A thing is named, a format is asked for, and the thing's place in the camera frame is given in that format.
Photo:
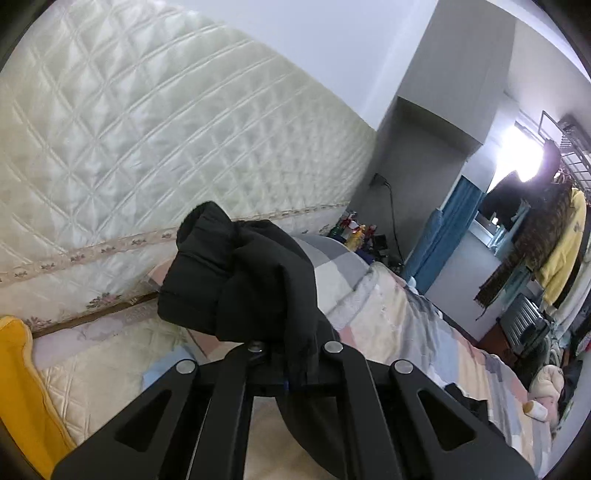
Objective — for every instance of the blue curtain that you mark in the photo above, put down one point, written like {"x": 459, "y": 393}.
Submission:
{"x": 442, "y": 234}

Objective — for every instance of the grey ribbed suitcase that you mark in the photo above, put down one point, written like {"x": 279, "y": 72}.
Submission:
{"x": 523, "y": 325}

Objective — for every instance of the grey built-in wardrobe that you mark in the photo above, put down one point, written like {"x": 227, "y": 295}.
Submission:
{"x": 440, "y": 116}

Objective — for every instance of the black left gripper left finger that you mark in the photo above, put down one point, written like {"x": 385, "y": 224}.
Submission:
{"x": 192, "y": 423}

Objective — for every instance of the black puffer jacket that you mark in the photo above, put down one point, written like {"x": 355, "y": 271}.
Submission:
{"x": 249, "y": 282}

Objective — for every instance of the brown plaid hanging scarf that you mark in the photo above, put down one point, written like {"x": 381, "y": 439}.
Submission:
{"x": 537, "y": 237}

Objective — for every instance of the cream quilted headboard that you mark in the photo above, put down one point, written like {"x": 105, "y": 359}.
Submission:
{"x": 119, "y": 117}

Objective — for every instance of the yellow fleece hanging garment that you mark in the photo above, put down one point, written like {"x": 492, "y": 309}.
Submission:
{"x": 553, "y": 275}

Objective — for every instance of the yellow pillow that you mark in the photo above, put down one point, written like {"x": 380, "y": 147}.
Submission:
{"x": 27, "y": 411}

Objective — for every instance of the bottles on bedside table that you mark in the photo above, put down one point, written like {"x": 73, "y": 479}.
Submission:
{"x": 358, "y": 237}

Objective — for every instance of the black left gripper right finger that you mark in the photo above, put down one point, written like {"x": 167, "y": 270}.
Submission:
{"x": 396, "y": 423}

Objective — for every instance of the white cylindrical bottle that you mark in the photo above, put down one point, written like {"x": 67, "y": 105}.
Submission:
{"x": 536, "y": 411}

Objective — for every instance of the beige plush pile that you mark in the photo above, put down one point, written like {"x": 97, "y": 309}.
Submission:
{"x": 547, "y": 384}

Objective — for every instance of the patchwork colour-block bed cover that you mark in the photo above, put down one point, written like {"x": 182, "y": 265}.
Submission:
{"x": 374, "y": 311}

